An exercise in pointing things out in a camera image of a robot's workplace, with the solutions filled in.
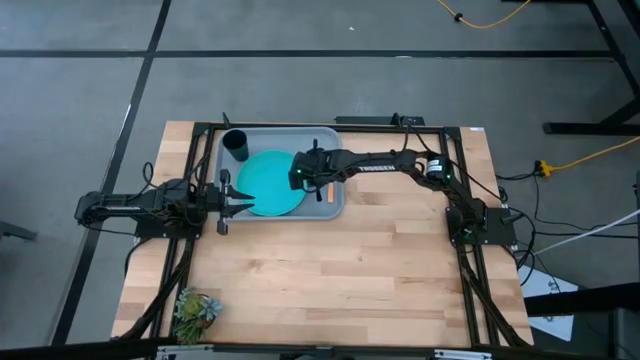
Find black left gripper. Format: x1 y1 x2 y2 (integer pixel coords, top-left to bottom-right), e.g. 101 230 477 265
192 168 256 236

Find teal round plate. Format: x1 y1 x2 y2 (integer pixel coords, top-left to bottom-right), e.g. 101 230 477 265
235 149 307 217

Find black ribbed cup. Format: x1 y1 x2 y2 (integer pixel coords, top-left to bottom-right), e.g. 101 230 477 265
222 128 250 162

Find grey plastic tray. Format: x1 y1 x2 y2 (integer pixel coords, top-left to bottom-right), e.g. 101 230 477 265
213 125 346 222

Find small succulent plant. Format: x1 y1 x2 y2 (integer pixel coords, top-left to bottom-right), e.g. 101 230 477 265
172 287 224 346

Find black floor stand foot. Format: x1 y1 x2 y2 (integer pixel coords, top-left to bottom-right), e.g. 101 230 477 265
0 219 39 242

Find white paper sheet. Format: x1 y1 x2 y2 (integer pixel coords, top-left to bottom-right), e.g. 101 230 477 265
518 264 580 342

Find black beam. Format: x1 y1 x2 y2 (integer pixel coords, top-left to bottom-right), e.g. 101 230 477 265
523 282 640 317

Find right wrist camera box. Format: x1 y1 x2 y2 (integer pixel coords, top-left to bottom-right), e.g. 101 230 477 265
288 151 315 192

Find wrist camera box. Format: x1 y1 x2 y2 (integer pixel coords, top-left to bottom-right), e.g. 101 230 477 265
158 178 191 201
288 151 315 192

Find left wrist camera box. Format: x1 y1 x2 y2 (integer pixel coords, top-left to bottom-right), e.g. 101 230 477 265
158 178 191 201

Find black right camera cable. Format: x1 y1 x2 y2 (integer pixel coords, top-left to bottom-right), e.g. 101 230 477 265
402 124 496 201

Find black camera cable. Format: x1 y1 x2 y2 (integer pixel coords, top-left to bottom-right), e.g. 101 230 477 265
402 124 496 201
141 149 214 201

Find black left camera cable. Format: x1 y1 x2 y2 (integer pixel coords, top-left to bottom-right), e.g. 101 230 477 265
141 149 214 201

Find black aluminium table frame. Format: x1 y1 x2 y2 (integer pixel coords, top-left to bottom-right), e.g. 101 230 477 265
112 119 534 351

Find black floor cable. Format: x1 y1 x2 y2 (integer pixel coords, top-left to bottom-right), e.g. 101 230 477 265
495 169 544 182

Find yellow floor cable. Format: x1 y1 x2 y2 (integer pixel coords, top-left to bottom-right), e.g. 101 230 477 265
434 0 532 30

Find yellow cable with plug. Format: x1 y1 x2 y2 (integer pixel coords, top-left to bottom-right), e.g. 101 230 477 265
537 135 640 179

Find black table leg frame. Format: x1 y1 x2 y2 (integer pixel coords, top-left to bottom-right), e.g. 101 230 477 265
502 0 640 137

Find white cable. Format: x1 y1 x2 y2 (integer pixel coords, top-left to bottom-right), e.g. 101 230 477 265
533 208 640 256

